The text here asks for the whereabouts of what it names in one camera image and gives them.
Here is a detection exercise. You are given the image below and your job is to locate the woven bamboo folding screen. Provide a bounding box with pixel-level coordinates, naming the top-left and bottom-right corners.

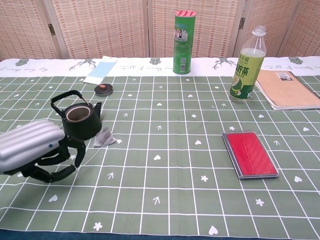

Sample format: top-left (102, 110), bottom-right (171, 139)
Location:
top-left (0, 0), bottom-right (320, 62)

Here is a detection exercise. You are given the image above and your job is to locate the green tea plastic bottle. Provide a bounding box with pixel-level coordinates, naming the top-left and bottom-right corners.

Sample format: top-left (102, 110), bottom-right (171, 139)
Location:
top-left (229, 24), bottom-right (267, 105)

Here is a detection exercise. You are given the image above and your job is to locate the grey tea bag with string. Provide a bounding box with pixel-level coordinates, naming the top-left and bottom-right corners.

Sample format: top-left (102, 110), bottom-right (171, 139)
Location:
top-left (79, 126), bottom-right (117, 167)

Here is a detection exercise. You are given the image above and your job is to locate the green checked tablecloth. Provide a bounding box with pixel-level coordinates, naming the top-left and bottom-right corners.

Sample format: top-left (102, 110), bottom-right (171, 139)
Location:
top-left (0, 56), bottom-right (320, 238)

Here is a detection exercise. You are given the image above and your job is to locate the red flat case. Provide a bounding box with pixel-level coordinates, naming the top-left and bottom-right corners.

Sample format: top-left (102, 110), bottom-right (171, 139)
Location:
top-left (221, 130), bottom-right (280, 180)

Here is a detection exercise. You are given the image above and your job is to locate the brown spiral notebook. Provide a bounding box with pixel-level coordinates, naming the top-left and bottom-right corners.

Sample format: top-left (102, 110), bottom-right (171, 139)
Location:
top-left (254, 69), bottom-right (320, 111)

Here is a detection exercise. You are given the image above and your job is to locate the green cylindrical can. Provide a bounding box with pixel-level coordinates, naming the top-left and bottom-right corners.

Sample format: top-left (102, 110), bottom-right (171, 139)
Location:
top-left (172, 9), bottom-right (197, 76)

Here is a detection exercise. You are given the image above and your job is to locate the black teapot lid brown knob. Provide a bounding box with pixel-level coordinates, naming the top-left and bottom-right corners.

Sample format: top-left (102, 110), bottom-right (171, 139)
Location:
top-left (94, 83), bottom-right (114, 97)

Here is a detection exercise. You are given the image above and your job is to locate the black teapot with handle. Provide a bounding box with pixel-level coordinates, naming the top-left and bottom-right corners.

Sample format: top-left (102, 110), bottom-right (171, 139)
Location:
top-left (50, 89), bottom-right (103, 142)

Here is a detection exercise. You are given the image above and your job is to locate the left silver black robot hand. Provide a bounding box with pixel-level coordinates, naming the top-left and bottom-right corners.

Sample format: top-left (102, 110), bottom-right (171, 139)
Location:
top-left (0, 119), bottom-right (87, 184)

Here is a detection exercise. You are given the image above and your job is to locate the blue white paper packet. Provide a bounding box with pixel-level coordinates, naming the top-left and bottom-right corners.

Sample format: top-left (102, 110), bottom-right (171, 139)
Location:
top-left (82, 55), bottom-right (118, 85)

